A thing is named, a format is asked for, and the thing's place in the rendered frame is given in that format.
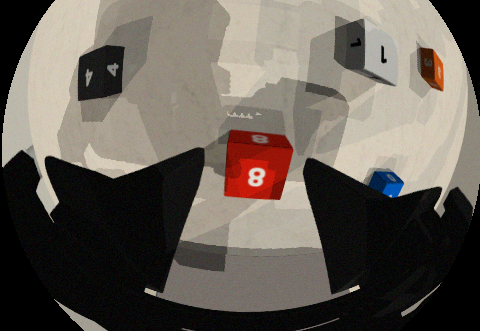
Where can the dark blue block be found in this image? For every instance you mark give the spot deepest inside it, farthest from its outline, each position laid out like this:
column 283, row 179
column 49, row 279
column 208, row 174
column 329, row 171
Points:
column 387, row 182

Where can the orange block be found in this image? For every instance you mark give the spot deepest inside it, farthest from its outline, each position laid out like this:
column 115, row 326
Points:
column 432, row 69

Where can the black block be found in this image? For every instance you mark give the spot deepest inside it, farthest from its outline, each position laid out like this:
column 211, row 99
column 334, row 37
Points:
column 100, row 73

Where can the red block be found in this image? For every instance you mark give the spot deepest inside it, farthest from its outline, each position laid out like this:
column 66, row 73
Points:
column 257, row 165

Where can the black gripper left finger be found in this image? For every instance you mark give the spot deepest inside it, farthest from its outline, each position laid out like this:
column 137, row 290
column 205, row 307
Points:
column 143, row 213

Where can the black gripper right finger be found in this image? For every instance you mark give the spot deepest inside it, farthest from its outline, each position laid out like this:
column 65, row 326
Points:
column 357, row 224

